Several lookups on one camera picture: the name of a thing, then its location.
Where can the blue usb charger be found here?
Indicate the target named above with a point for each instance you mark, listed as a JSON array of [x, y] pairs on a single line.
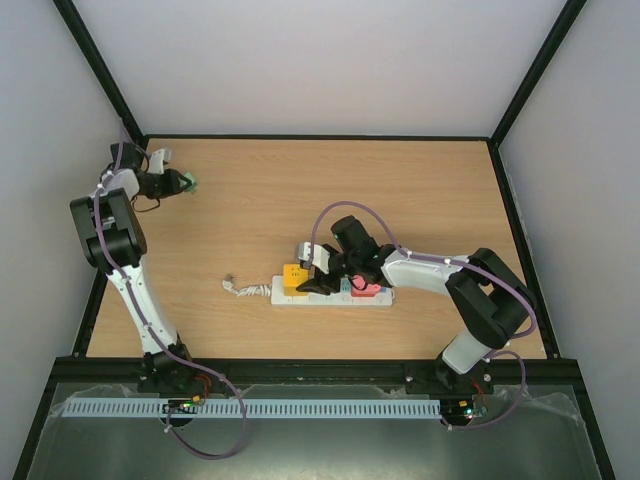
[[345, 286]]

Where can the green plug adapter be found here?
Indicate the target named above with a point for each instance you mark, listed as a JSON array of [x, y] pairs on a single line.
[[191, 185]]

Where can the black aluminium frame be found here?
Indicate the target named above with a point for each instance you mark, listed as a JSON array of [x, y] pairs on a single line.
[[553, 370]]

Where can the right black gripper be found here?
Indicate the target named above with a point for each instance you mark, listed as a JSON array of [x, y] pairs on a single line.
[[330, 269]]

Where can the white power strip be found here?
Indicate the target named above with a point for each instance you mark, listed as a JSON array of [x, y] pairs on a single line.
[[336, 300]]

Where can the light blue cable duct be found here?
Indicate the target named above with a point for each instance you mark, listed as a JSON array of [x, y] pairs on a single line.
[[254, 409]]

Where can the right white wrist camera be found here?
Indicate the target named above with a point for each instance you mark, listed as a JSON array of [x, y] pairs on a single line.
[[313, 255]]

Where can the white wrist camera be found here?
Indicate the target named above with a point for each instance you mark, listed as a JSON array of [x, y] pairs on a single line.
[[313, 255], [158, 160]]

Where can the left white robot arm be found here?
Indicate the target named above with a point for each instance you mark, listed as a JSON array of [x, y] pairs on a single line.
[[113, 242]]

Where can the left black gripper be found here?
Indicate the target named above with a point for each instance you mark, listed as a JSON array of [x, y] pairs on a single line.
[[174, 186]]

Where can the yellow cube socket adapter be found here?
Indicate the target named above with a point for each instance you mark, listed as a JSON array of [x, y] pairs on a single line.
[[293, 276]]

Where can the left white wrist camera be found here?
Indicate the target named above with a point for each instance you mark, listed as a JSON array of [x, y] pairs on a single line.
[[158, 160]]

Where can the red cube socket adapter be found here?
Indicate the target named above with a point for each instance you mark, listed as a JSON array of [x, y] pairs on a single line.
[[360, 288]]

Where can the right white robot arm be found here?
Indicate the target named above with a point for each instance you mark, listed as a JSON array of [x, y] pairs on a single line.
[[490, 298]]

